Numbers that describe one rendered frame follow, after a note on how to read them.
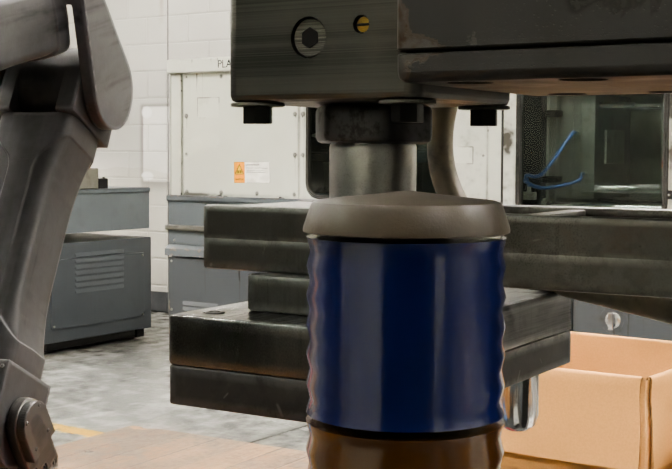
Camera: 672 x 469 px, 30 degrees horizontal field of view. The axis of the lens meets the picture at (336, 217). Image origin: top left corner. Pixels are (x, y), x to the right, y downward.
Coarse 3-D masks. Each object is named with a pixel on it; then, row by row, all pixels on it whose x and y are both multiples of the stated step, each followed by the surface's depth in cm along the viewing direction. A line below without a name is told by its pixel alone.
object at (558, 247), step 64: (320, 128) 52; (384, 128) 50; (384, 192) 51; (256, 256) 51; (512, 256) 45; (576, 256) 44; (640, 256) 43; (192, 320) 49; (256, 320) 48; (512, 320) 53; (192, 384) 49; (256, 384) 47; (512, 384) 54
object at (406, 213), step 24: (408, 192) 23; (312, 216) 23; (336, 216) 22; (360, 216) 22; (384, 216) 22; (408, 216) 22; (432, 216) 22; (456, 216) 22; (480, 216) 22; (504, 216) 23
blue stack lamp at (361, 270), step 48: (336, 240) 23; (384, 240) 23; (432, 240) 23; (480, 240) 23; (336, 288) 22; (384, 288) 22; (432, 288) 22; (480, 288) 22; (336, 336) 22; (384, 336) 22; (432, 336) 22; (480, 336) 22; (336, 384) 23; (384, 384) 22; (432, 384) 22; (480, 384) 23
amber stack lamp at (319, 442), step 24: (312, 432) 23; (336, 432) 23; (360, 432) 23; (384, 432) 23; (432, 432) 23; (456, 432) 23; (480, 432) 23; (312, 456) 23; (336, 456) 23; (360, 456) 22; (384, 456) 22; (408, 456) 22; (432, 456) 22; (456, 456) 22; (480, 456) 23
